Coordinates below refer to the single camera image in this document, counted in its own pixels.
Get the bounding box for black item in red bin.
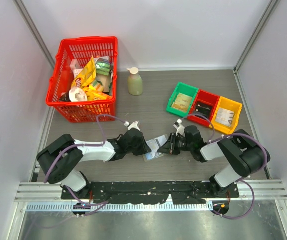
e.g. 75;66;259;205
195;101;213;119

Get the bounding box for cards in green bin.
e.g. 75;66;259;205
171;93;193;112

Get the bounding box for grey card holder wallet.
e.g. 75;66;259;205
143;134;169;162

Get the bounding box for purple cable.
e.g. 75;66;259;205
43;114;131;185
180;113;271;220

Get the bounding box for white silver VIP card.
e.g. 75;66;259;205
147;135;168;155

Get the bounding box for yellow plastic bin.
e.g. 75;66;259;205
211;96;243;135

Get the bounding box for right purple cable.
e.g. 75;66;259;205
180;113;271;220

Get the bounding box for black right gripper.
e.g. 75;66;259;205
158;132;194;155

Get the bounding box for green plastic bin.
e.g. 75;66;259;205
166;82;199;117

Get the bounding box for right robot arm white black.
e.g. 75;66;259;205
158;125;271;198

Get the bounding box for red plastic shopping basket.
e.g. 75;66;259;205
46;36;119;123

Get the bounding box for yellow snack bag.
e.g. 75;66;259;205
71;56;113;102

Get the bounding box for cards in yellow bin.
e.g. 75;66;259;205
215;107;235;127

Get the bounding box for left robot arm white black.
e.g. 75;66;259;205
36;128;152;199

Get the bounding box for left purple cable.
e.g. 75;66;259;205
43;114;131;185

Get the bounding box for red plastic bin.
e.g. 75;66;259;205
189;89;220;122

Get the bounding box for aluminium frame rail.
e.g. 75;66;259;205
14;178;287;203

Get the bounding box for green soap dispenser bottle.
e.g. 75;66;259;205
127;67;143;96

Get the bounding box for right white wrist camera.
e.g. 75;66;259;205
173;119;185;137

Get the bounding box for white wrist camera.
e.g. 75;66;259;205
173;119;185;137
123;121;140;131

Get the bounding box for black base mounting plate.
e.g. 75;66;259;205
74;181;240;205

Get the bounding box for white paper roll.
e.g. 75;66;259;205
68;87;88;102

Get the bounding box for green snack packet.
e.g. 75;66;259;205
94;56;113;76

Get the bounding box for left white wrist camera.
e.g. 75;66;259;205
123;121;140;131

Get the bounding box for white slotted cable duct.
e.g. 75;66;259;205
26;201;213;212

